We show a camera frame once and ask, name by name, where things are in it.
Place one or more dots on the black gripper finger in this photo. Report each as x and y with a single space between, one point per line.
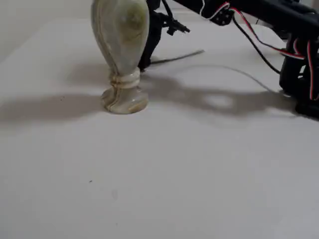
149 49

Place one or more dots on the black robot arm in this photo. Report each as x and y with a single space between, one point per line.
274 12

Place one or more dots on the marble onyx vase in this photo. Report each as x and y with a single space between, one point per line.
119 37

